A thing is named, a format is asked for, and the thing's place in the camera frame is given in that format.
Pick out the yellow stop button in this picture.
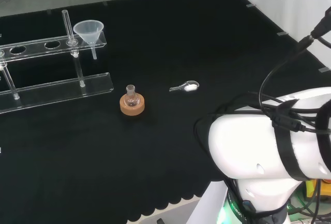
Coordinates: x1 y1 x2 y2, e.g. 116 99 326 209
306 178 331 201

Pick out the cork ring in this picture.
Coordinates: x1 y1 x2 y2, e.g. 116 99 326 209
119 93 145 117

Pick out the pale board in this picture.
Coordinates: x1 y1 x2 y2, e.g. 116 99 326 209
126 195 207 224

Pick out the translucent plastic funnel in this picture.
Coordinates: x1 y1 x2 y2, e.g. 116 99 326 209
72 21 105 60

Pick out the black cable with plug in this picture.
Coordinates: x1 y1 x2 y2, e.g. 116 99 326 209
258 6 331 135

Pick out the black bench cloth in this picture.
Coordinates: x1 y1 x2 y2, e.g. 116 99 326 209
0 0 331 222

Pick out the small round-bottom glass flask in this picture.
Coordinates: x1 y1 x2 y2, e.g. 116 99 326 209
124 84 140 107

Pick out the clear acrylic funnel stand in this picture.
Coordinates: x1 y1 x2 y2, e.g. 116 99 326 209
0 9 114 115

